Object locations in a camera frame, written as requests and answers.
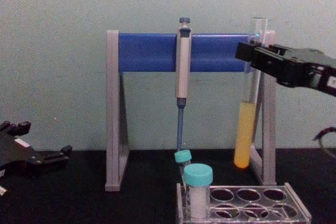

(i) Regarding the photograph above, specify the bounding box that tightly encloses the large white tube teal cap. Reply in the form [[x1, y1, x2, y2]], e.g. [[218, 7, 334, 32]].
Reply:
[[182, 163, 214, 220]]

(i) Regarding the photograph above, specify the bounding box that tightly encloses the clear plastic tube rack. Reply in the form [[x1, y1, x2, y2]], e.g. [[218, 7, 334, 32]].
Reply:
[[175, 182, 313, 224]]

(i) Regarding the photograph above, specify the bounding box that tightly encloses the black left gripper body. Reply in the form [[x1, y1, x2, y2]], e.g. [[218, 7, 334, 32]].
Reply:
[[0, 129, 46, 180]]

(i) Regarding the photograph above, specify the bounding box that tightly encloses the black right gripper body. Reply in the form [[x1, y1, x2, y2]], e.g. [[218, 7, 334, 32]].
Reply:
[[276, 47, 336, 95]]

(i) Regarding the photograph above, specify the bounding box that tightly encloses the grey stand with blue bar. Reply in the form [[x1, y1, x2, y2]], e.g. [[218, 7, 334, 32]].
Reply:
[[104, 29, 278, 193]]

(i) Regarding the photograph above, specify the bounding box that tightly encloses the thin dark cable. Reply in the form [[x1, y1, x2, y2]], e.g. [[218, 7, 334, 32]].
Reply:
[[313, 126, 336, 161]]

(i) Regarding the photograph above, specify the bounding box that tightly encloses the black table cloth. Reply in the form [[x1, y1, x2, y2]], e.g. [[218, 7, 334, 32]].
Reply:
[[0, 149, 336, 224]]

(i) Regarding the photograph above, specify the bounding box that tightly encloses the small tube with teal cap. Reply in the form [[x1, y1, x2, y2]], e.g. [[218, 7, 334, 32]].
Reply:
[[174, 149, 193, 183]]

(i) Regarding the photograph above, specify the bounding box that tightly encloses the glass test tube yellow liquid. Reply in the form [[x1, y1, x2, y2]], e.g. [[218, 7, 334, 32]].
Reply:
[[233, 17, 271, 169]]

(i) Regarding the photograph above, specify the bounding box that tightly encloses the grey pipette with blue tip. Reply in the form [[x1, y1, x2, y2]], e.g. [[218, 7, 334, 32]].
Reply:
[[174, 17, 193, 154]]

